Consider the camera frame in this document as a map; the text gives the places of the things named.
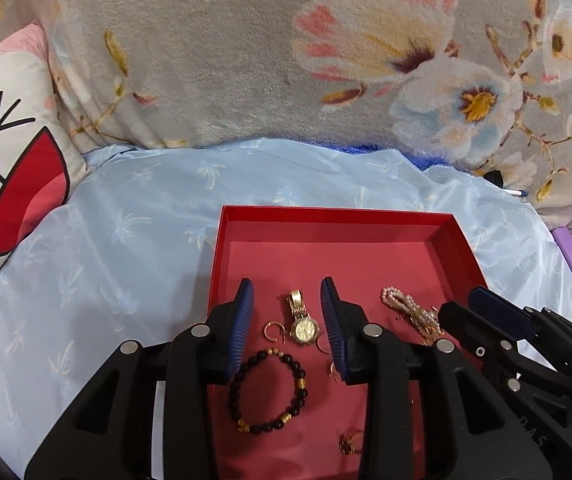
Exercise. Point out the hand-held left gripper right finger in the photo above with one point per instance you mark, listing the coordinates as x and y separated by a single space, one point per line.
335 330

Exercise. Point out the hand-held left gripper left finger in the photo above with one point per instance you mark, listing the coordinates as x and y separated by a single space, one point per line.
240 330

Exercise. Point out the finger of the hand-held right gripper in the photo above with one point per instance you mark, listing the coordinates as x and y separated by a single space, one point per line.
485 342
500 312

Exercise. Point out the gold hoop earring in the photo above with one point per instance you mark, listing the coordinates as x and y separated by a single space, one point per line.
267 331
322 347
334 374

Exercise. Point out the red cardboard box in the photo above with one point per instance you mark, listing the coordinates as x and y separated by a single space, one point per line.
345 255

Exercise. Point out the gold wrist watch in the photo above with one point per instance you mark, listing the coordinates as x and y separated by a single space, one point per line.
304 330

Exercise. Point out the small black object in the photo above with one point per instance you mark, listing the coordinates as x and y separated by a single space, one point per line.
492 178

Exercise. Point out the light blue bed sheet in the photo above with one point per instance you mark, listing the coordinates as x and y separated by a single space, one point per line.
116 260

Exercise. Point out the blue fuzzy cloth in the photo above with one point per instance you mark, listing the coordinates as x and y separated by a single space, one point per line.
365 150

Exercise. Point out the grey floral blanket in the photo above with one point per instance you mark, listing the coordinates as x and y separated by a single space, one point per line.
216 50

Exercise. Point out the white cartoon face pillow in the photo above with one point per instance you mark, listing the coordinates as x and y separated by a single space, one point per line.
6 160

